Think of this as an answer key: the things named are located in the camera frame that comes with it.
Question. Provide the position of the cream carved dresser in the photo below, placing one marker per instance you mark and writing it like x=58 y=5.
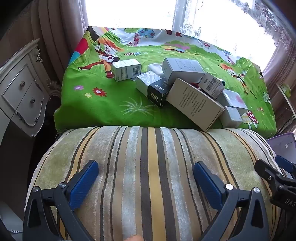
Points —
x=23 y=92

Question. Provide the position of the green cartoon printed blanket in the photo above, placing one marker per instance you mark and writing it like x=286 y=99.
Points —
x=111 y=102

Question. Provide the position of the white plastic case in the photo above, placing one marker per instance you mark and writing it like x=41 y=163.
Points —
x=155 y=68

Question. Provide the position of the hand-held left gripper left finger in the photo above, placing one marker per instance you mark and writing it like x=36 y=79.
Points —
x=84 y=183

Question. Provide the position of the striped sofa cushion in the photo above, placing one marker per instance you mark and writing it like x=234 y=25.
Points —
x=148 y=173

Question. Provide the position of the large flat beige box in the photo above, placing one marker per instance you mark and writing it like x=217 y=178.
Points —
x=194 y=104

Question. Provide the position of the white box with green stripe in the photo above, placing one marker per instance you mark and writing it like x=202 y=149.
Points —
x=126 y=69

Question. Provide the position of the pale pink-white box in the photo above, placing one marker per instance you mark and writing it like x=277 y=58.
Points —
x=233 y=99

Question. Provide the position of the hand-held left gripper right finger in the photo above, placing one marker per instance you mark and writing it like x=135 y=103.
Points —
x=208 y=183

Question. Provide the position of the green tissue pack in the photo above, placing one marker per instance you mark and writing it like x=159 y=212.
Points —
x=286 y=90

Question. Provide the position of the white box with barcode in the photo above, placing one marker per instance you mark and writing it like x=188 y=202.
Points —
x=211 y=84

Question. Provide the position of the purple cardboard box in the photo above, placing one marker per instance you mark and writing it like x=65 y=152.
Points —
x=281 y=144

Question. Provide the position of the black box with white label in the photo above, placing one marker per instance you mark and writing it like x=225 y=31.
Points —
x=159 y=92

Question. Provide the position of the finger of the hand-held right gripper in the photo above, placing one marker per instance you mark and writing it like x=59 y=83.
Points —
x=268 y=171
x=284 y=162

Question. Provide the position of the small grey box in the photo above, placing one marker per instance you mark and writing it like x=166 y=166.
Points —
x=231 y=117

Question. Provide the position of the silver grey cube box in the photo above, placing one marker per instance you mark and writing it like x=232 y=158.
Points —
x=146 y=82

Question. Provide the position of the brown patterned curtain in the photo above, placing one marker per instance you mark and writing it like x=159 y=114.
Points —
x=277 y=67

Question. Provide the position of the large grey box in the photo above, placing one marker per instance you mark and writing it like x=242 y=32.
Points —
x=181 y=69

